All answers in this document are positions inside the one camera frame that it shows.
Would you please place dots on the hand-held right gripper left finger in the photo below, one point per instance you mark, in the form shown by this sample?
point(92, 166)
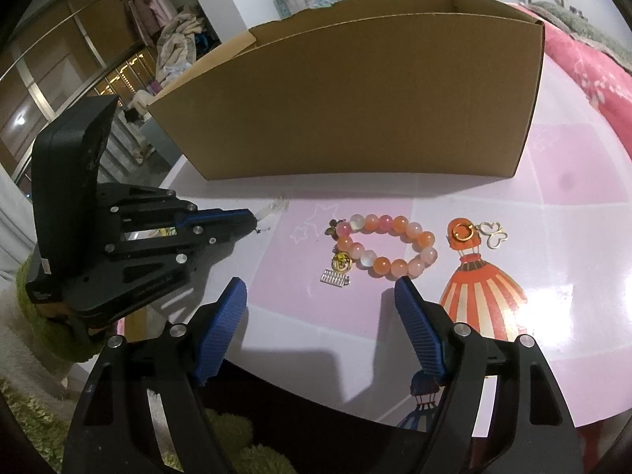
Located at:
point(219, 335)

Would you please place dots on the person's left forearm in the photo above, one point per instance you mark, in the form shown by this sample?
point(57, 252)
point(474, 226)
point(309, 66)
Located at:
point(54, 335)

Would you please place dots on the green fluffy garment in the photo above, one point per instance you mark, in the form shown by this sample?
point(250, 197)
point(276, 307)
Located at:
point(232, 429)

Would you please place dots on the balloon print table cover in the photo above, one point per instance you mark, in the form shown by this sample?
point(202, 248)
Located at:
point(568, 182)

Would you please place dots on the grey quilt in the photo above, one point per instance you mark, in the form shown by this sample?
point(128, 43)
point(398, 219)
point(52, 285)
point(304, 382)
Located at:
point(572, 19)

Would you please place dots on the pile of clothes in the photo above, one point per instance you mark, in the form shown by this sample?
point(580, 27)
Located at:
point(177, 44)

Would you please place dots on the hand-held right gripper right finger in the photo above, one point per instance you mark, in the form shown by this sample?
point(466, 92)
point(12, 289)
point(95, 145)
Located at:
point(419, 335)

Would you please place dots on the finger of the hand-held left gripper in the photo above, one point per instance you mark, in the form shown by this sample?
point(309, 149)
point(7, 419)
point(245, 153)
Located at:
point(148, 202)
point(163, 249)

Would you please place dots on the pink floral blanket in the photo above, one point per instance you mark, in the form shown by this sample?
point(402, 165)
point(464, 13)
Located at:
point(592, 69)

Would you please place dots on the brown wooden wardrobe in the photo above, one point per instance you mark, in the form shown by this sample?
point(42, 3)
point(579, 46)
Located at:
point(89, 24)

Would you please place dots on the gold butterfly charm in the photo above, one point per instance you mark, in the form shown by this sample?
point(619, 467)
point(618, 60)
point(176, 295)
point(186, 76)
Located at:
point(476, 230)

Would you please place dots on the lit metal railing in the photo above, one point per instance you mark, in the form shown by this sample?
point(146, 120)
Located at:
point(123, 76)

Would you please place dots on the hanging pink clothes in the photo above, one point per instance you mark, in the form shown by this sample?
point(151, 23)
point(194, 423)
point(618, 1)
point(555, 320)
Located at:
point(148, 7)

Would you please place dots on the brown cardboard box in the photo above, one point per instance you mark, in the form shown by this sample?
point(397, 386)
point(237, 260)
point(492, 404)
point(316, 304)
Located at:
point(345, 108)

